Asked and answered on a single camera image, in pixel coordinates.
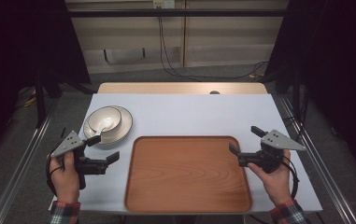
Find aluminium frame rail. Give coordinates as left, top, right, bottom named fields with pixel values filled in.
left=0, top=101, right=60, bottom=224
left=278, top=94, right=356, bottom=224

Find black wall cable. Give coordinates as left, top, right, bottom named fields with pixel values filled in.
left=157, top=7, right=270, bottom=80

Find yellow floor cable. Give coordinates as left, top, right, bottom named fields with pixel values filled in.
left=22, top=90, right=38, bottom=108

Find cream ceramic spoon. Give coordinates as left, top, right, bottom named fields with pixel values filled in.
left=93, top=116, right=113, bottom=138

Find cream bowl with dark rim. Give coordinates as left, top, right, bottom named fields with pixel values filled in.
left=87, top=105, right=122, bottom=133

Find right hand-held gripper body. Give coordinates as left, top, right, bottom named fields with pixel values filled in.
left=237, top=129, right=306, bottom=175

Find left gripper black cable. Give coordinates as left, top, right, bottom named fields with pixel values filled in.
left=45, top=152, right=64, bottom=197

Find person's left hand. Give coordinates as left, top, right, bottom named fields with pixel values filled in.
left=48, top=151, right=80, bottom=204

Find white wall power outlet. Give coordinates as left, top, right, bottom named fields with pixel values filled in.
left=152, top=0, right=176, bottom=9

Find thin black wire bracket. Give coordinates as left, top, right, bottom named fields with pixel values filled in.
left=103, top=47, right=147, bottom=65

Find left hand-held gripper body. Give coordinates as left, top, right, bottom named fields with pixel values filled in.
left=50, top=130, right=109, bottom=190

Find black horizontal frame bar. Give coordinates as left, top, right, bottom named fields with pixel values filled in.
left=67, top=8, right=288, bottom=19

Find black upright stand post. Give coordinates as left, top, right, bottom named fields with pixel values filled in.
left=34, top=71, right=48, bottom=128

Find white table cover board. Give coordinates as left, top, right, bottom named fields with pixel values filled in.
left=51, top=92, right=323, bottom=215

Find person's right hand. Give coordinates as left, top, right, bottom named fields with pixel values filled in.
left=248, top=149, right=293, bottom=207

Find black curtain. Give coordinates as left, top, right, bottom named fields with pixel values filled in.
left=263, top=0, right=356, bottom=171
left=0, top=0, right=92, bottom=162

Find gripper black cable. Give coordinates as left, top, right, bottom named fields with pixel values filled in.
left=281, top=155, right=301, bottom=200
left=45, top=152, right=64, bottom=197

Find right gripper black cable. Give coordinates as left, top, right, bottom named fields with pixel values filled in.
left=281, top=155, right=301, bottom=200

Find light wooden table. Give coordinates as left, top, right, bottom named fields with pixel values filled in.
left=96, top=81, right=268, bottom=95

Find brown wooden tray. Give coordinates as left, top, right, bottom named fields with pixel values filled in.
left=123, top=135, right=253, bottom=215

